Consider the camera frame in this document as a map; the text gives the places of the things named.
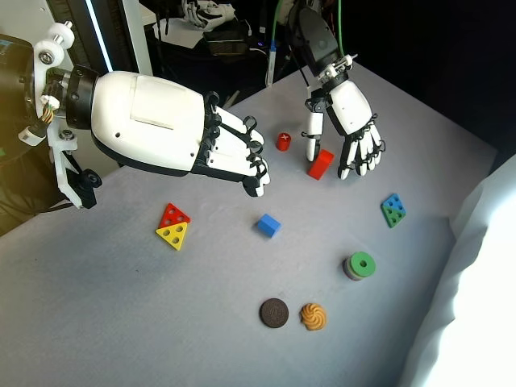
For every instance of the red triangle with holes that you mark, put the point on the red triangle with holes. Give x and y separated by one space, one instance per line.
172 216

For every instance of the green triangle block with holes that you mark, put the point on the green triangle block with holes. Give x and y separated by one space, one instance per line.
393 216

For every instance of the blue cube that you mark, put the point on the blue cube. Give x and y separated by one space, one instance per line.
268 223

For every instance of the dark chocolate sandwich cookie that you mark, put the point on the dark chocolate sandwich cookie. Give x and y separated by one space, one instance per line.
274 313

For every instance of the orange swirl cookie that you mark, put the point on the orange swirl cookie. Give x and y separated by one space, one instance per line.
313 316

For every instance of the black electronic box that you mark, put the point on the black electronic box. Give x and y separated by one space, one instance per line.
225 34

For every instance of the red block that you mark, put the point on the red block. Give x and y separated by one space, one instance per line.
320 165

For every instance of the white frame post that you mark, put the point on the white frame post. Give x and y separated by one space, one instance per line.
135 32

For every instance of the white curtain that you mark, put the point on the white curtain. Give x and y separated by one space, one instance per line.
475 282

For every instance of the grey table cloth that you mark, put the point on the grey table cloth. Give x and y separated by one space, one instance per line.
121 302

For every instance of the white desk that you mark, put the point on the white desk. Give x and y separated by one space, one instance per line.
177 38

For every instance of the blue triangle with holes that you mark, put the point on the blue triangle with holes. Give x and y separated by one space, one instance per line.
394 203

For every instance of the blue light strip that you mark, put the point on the blue light strip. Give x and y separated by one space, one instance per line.
98 36

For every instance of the red cylinder with white cross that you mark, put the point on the red cylinder with white cross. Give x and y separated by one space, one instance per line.
283 144

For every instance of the yellow triangle block with holes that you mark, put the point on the yellow triangle block with holes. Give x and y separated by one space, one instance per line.
173 234

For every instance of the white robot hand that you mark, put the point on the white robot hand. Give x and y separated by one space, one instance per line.
348 109
153 121

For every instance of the spare white robot hand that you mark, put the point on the spare white robot hand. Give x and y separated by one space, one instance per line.
209 14

